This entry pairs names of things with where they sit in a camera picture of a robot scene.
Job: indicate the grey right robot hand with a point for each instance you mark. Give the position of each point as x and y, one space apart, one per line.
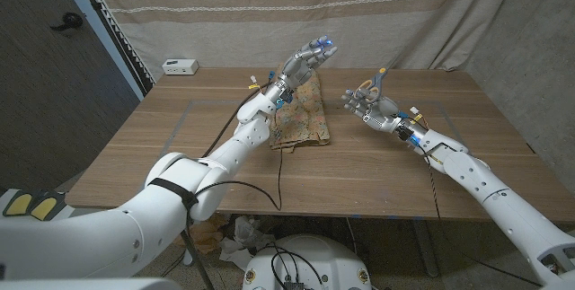
377 110

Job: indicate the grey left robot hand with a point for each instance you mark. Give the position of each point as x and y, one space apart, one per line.
303 61

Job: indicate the floral tan wrapping paper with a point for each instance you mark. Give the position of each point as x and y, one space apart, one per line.
305 119

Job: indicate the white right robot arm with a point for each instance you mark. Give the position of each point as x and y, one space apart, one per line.
494 195

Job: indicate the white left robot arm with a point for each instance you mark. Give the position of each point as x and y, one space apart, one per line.
135 218

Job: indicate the crumpled white paper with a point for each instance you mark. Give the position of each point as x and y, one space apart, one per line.
245 236

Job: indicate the crumpled brown paper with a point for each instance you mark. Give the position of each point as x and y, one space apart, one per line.
209 234

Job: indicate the beige striped cloth backdrop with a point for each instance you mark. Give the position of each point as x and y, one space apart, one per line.
224 25

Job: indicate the white power strip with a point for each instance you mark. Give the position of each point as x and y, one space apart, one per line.
179 66

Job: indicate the grey table leg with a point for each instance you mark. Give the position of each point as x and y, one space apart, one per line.
427 249

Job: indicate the white robot torso base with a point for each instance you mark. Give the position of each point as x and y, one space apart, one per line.
332 258

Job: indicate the black zigzag edge trim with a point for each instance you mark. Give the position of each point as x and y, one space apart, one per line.
121 34

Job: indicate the white table leg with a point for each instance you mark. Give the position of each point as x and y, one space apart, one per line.
188 258

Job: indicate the dark wooden door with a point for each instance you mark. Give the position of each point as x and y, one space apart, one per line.
45 101

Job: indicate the black yellow slipper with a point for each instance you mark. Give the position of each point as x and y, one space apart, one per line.
45 207
18 204

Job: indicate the white robot chest edge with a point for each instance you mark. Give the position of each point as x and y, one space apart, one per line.
90 284

